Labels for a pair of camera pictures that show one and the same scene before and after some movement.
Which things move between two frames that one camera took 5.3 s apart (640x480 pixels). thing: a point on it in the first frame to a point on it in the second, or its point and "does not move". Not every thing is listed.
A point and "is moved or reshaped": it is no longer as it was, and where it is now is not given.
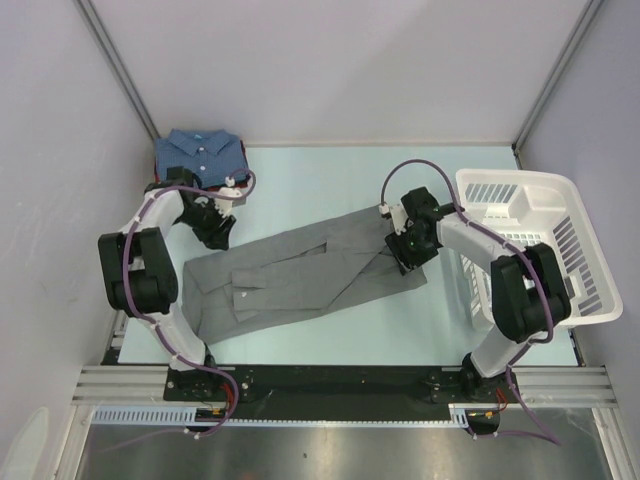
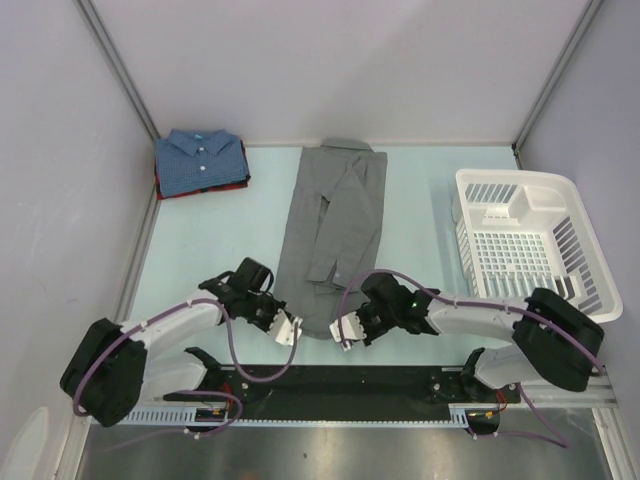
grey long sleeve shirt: (291, 276) is moved or reshaped
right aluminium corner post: (590, 8) does not move
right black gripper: (403, 255) to (370, 335)
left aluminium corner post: (87, 7) does not move
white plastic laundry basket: (532, 209) does not move
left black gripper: (215, 236) to (275, 306)
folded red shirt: (243, 181) does not move
